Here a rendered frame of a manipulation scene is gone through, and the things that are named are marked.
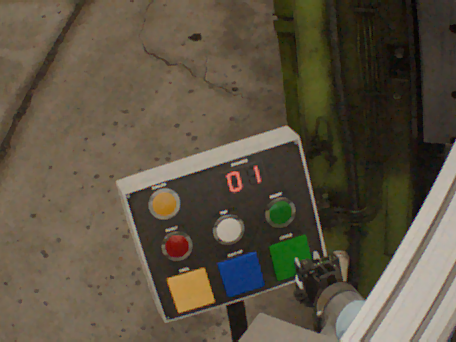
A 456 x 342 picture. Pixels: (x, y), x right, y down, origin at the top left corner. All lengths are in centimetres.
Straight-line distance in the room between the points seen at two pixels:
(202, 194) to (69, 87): 202
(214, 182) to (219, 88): 186
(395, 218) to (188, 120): 144
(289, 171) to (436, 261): 127
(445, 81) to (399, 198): 54
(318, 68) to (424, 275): 138
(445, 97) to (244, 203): 45
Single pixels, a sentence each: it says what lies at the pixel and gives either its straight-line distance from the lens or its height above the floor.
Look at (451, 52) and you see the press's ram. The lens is 215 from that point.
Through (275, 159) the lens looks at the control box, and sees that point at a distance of 229.
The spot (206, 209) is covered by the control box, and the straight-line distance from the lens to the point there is 229.
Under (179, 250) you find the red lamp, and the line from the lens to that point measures 230.
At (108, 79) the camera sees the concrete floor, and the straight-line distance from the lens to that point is 423.
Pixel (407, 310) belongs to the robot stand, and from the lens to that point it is 102.
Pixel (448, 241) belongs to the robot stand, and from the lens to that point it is 107.
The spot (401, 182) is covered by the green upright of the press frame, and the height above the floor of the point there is 88.
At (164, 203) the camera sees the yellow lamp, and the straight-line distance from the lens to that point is 226.
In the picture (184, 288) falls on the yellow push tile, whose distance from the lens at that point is 232.
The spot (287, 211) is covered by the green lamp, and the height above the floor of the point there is 109.
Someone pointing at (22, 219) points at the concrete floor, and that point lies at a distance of 387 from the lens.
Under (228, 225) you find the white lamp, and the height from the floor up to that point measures 110.
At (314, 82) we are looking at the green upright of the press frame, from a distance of 242.
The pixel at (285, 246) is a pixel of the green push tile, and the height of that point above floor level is 104.
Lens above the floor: 287
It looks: 48 degrees down
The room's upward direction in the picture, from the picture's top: 8 degrees counter-clockwise
